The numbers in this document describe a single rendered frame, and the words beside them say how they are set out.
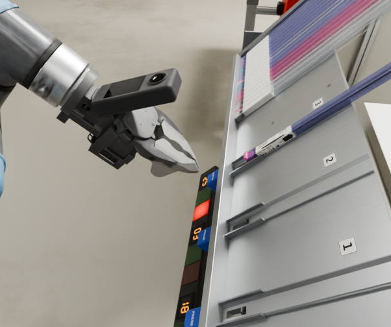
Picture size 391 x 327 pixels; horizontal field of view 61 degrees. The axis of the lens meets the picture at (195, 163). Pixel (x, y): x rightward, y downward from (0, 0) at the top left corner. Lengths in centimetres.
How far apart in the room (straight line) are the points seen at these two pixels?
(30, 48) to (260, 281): 37
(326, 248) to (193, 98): 169
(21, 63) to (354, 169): 39
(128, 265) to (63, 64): 92
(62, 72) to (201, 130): 134
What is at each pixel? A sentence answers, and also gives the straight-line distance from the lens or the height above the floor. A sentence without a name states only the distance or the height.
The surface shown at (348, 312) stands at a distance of 31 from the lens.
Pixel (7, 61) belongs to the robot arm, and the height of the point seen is 90.
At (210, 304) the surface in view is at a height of 73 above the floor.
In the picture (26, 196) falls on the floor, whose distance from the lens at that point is 158.
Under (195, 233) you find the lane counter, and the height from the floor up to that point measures 65.
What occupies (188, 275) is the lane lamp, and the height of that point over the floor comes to 65.
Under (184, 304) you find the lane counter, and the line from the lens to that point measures 47.
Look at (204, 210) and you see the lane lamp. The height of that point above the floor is 66.
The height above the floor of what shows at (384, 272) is 85.
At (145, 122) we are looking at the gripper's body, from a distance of 47.
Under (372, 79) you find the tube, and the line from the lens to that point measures 43.
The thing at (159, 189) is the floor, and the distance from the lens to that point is 145.
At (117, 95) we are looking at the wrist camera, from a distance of 44.
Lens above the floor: 109
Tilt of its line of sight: 45 degrees down
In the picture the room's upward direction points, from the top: straight up
